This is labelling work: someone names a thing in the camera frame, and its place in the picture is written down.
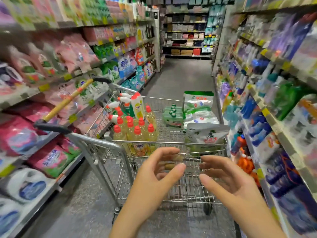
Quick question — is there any person's right hand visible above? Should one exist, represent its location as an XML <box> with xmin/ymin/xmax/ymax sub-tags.
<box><xmin>199</xmin><ymin>155</ymin><xmax>271</xmax><ymax>217</ymax></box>

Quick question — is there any stack of white blue pouches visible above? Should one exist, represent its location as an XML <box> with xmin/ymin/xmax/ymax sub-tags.
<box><xmin>0</xmin><ymin>166</ymin><xmax>56</xmax><ymax>237</ymax></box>

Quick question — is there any row of green white pouches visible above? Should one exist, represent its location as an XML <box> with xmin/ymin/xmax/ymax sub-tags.
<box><xmin>74</xmin><ymin>62</ymin><xmax>123</xmax><ymax>105</ymax></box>

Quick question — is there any grey shopping cart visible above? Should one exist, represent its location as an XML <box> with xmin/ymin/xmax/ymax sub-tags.
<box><xmin>34</xmin><ymin>77</ymin><xmax>231</xmax><ymax>217</ymax></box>

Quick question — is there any cluster of green cleaner bottles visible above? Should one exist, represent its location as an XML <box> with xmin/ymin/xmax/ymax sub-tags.
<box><xmin>270</xmin><ymin>79</ymin><xmax>316</xmax><ymax>122</ymax></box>

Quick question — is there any cluster of yellow red-capped bottles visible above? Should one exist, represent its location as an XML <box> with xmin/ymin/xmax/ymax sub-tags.
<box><xmin>111</xmin><ymin>104</ymin><xmax>159</xmax><ymax>157</ymax></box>

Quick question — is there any cluster of teal cleaner bottles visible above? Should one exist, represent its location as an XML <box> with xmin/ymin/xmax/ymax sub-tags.
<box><xmin>223</xmin><ymin>92</ymin><xmax>244</xmax><ymax>130</ymax></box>

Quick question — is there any person's left hand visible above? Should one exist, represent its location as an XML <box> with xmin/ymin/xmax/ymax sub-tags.
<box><xmin>130</xmin><ymin>147</ymin><xmax>187</xmax><ymax>212</ymax></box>

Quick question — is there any pack of green small bottles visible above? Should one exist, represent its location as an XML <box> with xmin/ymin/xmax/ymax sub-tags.
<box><xmin>163</xmin><ymin>103</ymin><xmax>185</xmax><ymax>128</ymax></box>

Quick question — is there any cluster of blue cleaner bottles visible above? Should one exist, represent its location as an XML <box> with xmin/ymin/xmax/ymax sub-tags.
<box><xmin>243</xmin><ymin>97</ymin><xmax>271</xmax><ymax>148</ymax></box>

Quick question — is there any white red-capped cleaner bottle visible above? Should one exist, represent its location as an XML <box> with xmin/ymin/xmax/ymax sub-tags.
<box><xmin>130</xmin><ymin>93</ymin><xmax>146</xmax><ymax>120</ymax></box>

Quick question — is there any store shelving with refill pouches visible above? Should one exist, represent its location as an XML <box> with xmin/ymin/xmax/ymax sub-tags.
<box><xmin>0</xmin><ymin>0</ymin><xmax>164</xmax><ymax>238</ymax></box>

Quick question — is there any row of purple cleaner bottles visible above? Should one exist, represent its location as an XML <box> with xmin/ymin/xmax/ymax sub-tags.
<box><xmin>220</xmin><ymin>82</ymin><xmax>234</xmax><ymax>103</ymax></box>

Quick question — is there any stack of pink detergent pouches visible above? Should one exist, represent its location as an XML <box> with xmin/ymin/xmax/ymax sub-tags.
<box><xmin>0</xmin><ymin>32</ymin><xmax>108</xmax><ymax>179</ymax></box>

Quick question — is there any distant store shelving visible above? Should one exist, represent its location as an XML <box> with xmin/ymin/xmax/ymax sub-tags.
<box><xmin>161</xmin><ymin>0</ymin><xmax>225</xmax><ymax>60</ymax></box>

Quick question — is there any person's right forearm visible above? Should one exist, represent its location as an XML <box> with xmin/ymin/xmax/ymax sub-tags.
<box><xmin>237</xmin><ymin>205</ymin><xmax>289</xmax><ymax>238</ymax></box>

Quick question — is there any cluster of orange trigger sprayers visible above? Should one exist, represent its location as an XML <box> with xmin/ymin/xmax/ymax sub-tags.
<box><xmin>230</xmin><ymin>136</ymin><xmax>256</xmax><ymax>178</ymax></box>

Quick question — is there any row of teal blue pouches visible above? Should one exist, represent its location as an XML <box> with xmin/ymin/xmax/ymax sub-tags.
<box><xmin>116</xmin><ymin>49</ymin><xmax>157</xmax><ymax>93</ymax></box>

